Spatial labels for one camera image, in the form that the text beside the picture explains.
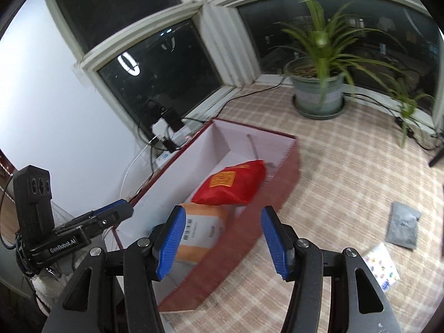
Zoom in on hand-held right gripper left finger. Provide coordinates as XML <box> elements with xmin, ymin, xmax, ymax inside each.
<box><xmin>42</xmin><ymin>205</ymin><xmax>188</xmax><ymax>333</ymax></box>

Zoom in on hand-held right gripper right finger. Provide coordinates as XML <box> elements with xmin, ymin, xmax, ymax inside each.
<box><xmin>261</xmin><ymin>206</ymin><xmax>406</xmax><ymax>333</ymax></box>

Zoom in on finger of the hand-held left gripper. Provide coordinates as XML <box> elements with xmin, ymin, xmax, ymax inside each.
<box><xmin>55</xmin><ymin>199</ymin><xmax>127</xmax><ymax>232</ymax></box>
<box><xmin>83</xmin><ymin>203</ymin><xmax>134</xmax><ymax>238</ymax></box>

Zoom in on orange and white tissue packet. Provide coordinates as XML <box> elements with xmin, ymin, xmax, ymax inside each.
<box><xmin>173</xmin><ymin>203</ymin><xmax>240</xmax><ymax>264</ymax></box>

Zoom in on red cardboard box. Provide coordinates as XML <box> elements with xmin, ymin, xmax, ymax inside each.
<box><xmin>114</xmin><ymin>118</ymin><xmax>301</xmax><ymax>314</ymax></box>

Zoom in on red bag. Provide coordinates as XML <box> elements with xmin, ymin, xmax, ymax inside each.
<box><xmin>191</xmin><ymin>160</ymin><xmax>266</xmax><ymax>206</ymax></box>

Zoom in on colourful patterned tissue packet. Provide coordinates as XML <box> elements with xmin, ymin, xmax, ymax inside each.
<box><xmin>362</xmin><ymin>243</ymin><xmax>401</xmax><ymax>294</ymax></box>

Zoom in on grey pouch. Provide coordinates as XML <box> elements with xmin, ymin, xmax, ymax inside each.
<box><xmin>385</xmin><ymin>202</ymin><xmax>422</xmax><ymax>250</ymax></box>

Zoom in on plaid tablecloth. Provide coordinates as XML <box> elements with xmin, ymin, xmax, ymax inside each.
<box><xmin>128</xmin><ymin>83</ymin><xmax>444</xmax><ymax>333</ymax></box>

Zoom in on white crumpled cloth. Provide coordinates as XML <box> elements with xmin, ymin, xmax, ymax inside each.
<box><xmin>31</xmin><ymin>250</ymin><xmax>115</xmax><ymax>306</ymax></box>

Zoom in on white power adapter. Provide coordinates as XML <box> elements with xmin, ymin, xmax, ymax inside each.
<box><xmin>151</xmin><ymin>118</ymin><xmax>172</xmax><ymax>136</ymax></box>

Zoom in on white power strip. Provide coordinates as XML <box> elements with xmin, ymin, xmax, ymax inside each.
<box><xmin>153</xmin><ymin>125</ymin><xmax>195</xmax><ymax>167</ymax></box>

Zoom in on black power adapter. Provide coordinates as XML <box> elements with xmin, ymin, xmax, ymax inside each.
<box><xmin>147</xmin><ymin>99</ymin><xmax>179</xmax><ymax>122</ymax></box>

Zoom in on large potted plant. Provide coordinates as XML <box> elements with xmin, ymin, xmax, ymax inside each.
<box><xmin>274</xmin><ymin>0</ymin><xmax>417</xmax><ymax>120</ymax></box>

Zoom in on small green plant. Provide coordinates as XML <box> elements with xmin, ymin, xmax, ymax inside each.
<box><xmin>382</xmin><ymin>73</ymin><xmax>436</xmax><ymax>148</ymax></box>

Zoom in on white cables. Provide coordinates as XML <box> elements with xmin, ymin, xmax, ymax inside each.
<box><xmin>121</xmin><ymin>142</ymin><xmax>160</xmax><ymax>202</ymax></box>

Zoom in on black power cable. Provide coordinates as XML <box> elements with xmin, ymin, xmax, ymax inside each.
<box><xmin>180</xmin><ymin>83</ymin><xmax>295</xmax><ymax>129</ymax></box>

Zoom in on black ring light cable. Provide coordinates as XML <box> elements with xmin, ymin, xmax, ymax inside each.
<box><xmin>342</xmin><ymin>90</ymin><xmax>441</xmax><ymax>151</ymax></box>

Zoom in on white window frame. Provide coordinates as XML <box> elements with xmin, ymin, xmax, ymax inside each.
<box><xmin>42</xmin><ymin>0</ymin><xmax>444</xmax><ymax>136</ymax></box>

